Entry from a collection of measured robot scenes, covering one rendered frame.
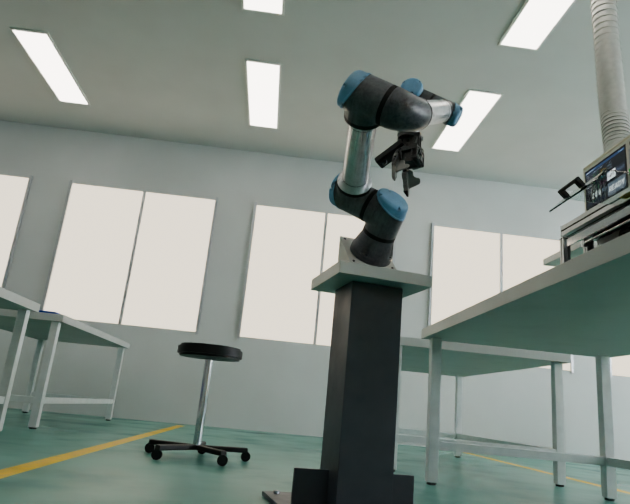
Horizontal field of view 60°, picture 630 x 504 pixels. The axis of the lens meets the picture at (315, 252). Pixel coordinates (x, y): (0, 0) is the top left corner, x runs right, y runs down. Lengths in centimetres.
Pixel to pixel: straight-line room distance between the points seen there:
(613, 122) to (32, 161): 614
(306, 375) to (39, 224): 356
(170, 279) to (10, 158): 245
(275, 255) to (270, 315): 72
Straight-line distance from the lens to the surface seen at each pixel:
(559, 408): 365
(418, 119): 155
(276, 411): 633
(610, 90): 403
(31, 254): 707
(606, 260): 149
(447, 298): 679
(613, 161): 230
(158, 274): 661
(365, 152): 169
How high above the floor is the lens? 30
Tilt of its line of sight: 16 degrees up
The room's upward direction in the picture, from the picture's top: 6 degrees clockwise
